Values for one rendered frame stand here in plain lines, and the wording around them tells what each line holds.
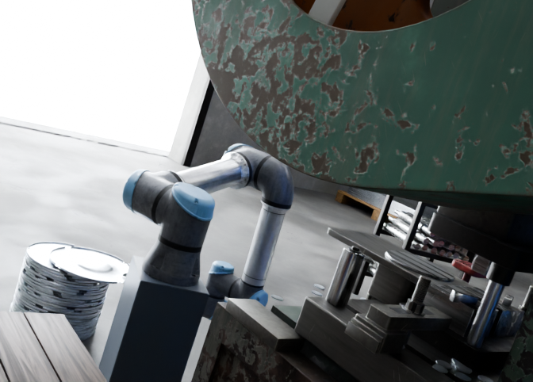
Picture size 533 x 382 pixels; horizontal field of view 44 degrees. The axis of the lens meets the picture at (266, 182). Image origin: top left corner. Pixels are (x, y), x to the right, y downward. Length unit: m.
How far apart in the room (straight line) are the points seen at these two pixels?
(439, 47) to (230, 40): 0.33
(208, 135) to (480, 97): 5.74
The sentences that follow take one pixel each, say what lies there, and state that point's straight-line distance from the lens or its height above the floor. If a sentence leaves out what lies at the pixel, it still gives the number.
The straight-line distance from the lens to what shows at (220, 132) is 6.36.
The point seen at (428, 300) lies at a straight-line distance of 1.09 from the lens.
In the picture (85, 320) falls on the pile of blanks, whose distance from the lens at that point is 2.29.
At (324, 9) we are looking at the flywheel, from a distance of 0.80.
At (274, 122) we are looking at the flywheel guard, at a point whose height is 0.96.
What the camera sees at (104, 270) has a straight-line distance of 2.27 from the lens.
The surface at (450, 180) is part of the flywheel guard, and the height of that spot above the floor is 0.97.
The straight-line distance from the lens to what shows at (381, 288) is 1.18.
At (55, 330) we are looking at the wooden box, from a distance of 1.54.
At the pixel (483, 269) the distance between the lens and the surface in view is 1.10.
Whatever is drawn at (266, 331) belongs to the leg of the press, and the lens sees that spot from 1.05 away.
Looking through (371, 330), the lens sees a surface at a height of 0.73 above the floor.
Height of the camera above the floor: 1.01
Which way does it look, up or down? 9 degrees down
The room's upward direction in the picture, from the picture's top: 18 degrees clockwise
